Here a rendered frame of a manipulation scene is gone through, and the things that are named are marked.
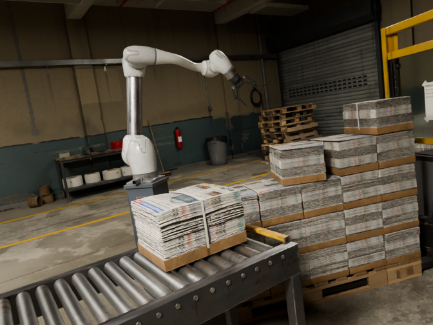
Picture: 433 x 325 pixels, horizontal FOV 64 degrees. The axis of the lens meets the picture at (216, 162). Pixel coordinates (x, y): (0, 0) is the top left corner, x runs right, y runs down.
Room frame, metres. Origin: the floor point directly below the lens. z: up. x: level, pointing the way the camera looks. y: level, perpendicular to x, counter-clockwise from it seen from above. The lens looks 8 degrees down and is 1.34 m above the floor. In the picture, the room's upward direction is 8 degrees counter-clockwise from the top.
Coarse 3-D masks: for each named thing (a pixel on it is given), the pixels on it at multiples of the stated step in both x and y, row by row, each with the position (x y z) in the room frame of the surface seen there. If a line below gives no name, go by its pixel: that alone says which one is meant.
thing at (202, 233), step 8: (176, 192) 1.51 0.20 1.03; (192, 200) 1.32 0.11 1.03; (208, 200) 1.31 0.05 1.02; (200, 208) 1.29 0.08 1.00; (208, 208) 1.31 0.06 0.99; (200, 216) 1.29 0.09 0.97; (208, 216) 1.30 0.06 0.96; (200, 224) 1.29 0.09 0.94; (208, 224) 1.30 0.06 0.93; (200, 232) 1.29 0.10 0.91; (208, 232) 1.30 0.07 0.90; (200, 240) 1.29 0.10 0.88
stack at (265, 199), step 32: (256, 192) 2.15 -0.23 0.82; (288, 192) 2.15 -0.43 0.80; (320, 192) 2.20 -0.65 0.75; (352, 192) 2.24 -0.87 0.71; (288, 224) 2.14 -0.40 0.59; (320, 224) 2.18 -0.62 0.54; (352, 224) 2.24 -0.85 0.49; (320, 256) 2.18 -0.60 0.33; (352, 256) 2.23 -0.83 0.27; (384, 256) 2.28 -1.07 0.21; (320, 288) 2.17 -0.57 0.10
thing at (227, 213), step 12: (192, 192) 1.46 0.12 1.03; (204, 192) 1.42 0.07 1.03; (216, 192) 1.39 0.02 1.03; (228, 192) 1.36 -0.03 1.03; (216, 204) 1.33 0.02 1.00; (228, 204) 1.35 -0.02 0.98; (240, 204) 1.39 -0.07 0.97; (216, 216) 1.32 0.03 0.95; (228, 216) 1.35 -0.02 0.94; (240, 216) 1.39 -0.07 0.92; (216, 228) 1.32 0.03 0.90; (228, 228) 1.35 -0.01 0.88; (240, 228) 1.39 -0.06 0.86; (216, 240) 1.32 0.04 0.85
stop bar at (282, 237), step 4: (248, 224) 1.56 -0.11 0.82; (244, 228) 1.55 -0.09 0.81; (248, 228) 1.53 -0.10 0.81; (252, 228) 1.50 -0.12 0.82; (256, 228) 1.49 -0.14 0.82; (260, 228) 1.48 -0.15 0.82; (256, 232) 1.48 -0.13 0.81; (260, 232) 1.46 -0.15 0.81; (264, 232) 1.44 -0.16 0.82; (268, 232) 1.42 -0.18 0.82; (272, 232) 1.41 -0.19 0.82; (276, 232) 1.41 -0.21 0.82; (268, 236) 1.42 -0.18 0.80; (272, 236) 1.39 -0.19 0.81; (276, 236) 1.37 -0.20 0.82; (280, 236) 1.36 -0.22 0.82; (284, 236) 1.35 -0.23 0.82; (288, 236) 1.35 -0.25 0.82; (280, 240) 1.35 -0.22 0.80; (284, 240) 1.33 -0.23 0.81; (288, 240) 1.34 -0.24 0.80
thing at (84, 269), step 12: (132, 252) 1.46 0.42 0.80; (96, 264) 1.38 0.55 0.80; (60, 276) 1.31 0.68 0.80; (84, 276) 1.34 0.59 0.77; (108, 276) 1.39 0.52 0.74; (24, 288) 1.24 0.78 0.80; (36, 288) 1.24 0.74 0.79; (72, 288) 1.31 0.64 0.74; (96, 288) 1.36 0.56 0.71; (12, 300) 1.20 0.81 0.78; (36, 300) 1.24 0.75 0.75; (12, 312) 1.20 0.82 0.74; (36, 312) 1.24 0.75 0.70
